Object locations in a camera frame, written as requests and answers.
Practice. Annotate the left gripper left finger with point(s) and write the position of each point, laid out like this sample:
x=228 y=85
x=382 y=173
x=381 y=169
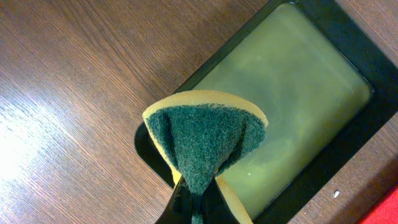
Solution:
x=179 y=209

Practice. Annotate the black tray with soapy water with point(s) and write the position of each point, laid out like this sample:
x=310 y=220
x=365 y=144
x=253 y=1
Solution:
x=324 y=87

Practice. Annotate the red plastic serving tray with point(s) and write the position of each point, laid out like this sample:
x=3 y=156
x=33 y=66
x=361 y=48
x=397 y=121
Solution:
x=385 y=212

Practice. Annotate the green and yellow sponge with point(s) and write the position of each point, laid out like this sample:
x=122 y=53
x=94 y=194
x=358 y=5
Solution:
x=202 y=133

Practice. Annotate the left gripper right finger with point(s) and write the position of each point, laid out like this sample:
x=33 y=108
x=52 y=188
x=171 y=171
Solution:
x=214 y=208

